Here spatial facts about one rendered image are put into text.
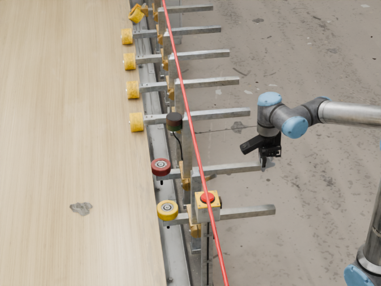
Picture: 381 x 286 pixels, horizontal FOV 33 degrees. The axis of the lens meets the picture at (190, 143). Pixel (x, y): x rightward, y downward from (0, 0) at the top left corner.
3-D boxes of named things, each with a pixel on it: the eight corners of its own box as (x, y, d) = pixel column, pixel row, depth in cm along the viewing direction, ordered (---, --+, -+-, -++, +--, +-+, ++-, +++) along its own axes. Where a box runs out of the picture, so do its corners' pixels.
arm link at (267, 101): (269, 106, 238) (252, 94, 245) (267, 133, 246) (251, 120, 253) (288, 97, 242) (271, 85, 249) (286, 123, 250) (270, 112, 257)
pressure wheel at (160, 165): (170, 176, 268) (169, 155, 261) (172, 189, 262) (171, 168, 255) (151, 178, 267) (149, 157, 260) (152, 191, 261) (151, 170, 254)
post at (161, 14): (167, 85, 352) (164, 6, 322) (168, 89, 349) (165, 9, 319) (161, 86, 352) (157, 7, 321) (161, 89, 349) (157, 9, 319)
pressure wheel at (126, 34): (132, 43, 329) (132, 43, 337) (131, 28, 328) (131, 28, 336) (121, 44, 328) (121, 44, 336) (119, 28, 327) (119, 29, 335)
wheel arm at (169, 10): (212, 8, 358) (212, 3, 356) (213, 10, 356) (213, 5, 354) (147, 12, 354) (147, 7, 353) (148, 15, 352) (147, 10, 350)
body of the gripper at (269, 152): (280, 158, 259) (282, 135, 252) (260, 160, 259) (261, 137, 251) (276, 147, 265) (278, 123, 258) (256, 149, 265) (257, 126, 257)
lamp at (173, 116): (182, 155, 255) (181, 111, 241) (183, 164, 250) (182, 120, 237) (167, 156, 254) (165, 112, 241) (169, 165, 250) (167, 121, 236)
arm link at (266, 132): (259, 129, 248) (254, 115, 255) (259, 139, 251) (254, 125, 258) (282, 127, 248) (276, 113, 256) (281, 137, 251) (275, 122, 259)
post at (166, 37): (172, 112, 333) (169, 30, 303) (173, 116, 330) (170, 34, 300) (165, 113, 332) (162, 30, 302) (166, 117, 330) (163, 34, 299)
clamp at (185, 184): (190, 168, 268) (190, 159, 265) (195, 190, 258) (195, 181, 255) (177, 170, 268) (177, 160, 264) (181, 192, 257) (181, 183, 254)
